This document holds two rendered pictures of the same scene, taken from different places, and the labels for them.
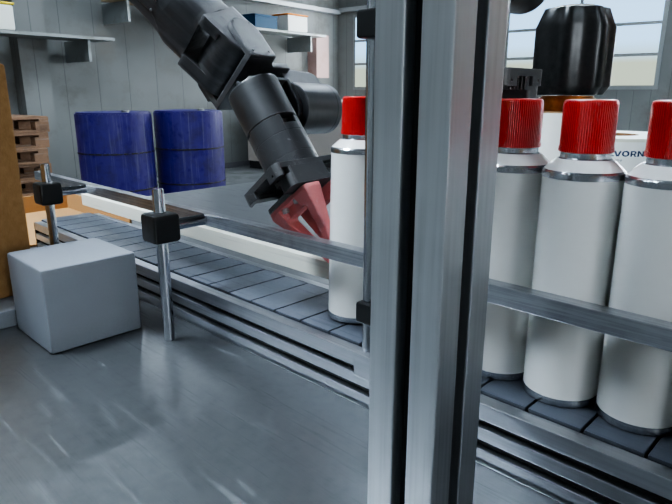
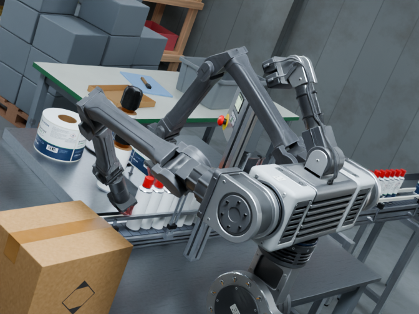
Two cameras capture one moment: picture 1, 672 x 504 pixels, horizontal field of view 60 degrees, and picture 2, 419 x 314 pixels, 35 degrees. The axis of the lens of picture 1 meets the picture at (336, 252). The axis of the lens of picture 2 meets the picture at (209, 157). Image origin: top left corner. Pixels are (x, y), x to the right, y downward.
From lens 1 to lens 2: 233 cm
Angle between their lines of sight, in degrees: 88
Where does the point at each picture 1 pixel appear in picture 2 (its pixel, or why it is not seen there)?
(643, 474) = not seen: hidden behind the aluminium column
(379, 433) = (198, 244)
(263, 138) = (125, 192)
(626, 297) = (194, 207)
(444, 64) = not seen: hidden behind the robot
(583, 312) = (194, 212)
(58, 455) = (159, 286)
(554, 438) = (187, 232)
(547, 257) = (187, 204)
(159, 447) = (159, 274)
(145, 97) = not seen: outside the picture
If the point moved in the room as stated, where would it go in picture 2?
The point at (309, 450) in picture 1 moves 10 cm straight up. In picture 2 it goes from (165, 258) to (174, 235)
